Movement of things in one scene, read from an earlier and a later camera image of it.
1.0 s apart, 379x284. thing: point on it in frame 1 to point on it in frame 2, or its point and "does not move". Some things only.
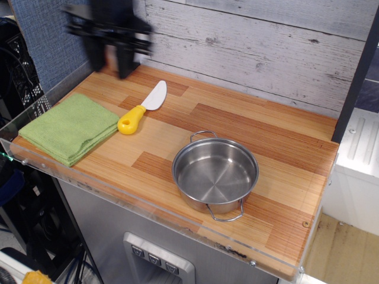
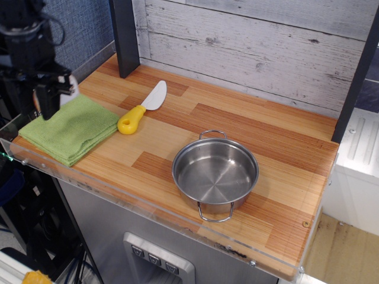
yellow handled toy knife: x=129 y=123 does not move
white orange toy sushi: x=111 y=58 to x=64 y=97
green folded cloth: x=70 y=128 does not move
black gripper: x=111 y=22 to x=32 y=60
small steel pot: x=215 y=173 does not move
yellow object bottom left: x=36 y=277 does not move
